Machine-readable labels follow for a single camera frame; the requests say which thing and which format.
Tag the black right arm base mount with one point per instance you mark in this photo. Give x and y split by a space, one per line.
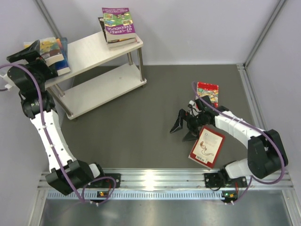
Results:
214 181

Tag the purple storey treehouse book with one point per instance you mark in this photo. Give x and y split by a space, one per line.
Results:
118 24

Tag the light teal paperback book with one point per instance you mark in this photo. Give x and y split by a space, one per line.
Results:
50 51

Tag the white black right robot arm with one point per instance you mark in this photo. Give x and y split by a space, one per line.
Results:
265 150

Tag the red Edward Tulane book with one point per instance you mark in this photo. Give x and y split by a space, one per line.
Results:
207 147

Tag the white two-tier shelf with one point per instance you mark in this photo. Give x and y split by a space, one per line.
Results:
86 54

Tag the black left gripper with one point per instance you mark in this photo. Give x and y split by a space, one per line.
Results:
30 54

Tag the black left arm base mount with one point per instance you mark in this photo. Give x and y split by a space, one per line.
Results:
106 183

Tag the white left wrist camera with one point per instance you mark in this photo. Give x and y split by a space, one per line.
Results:
8 82

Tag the black treehouse book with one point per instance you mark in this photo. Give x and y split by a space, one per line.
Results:
102 25

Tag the aluminium front rail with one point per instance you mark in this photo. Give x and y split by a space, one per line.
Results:
175 184

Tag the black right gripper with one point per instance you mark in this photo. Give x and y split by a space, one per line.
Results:
193 134

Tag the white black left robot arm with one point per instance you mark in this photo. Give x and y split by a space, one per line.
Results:
29 72

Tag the red storey treehouse book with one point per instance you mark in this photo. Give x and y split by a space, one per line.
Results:
120 43

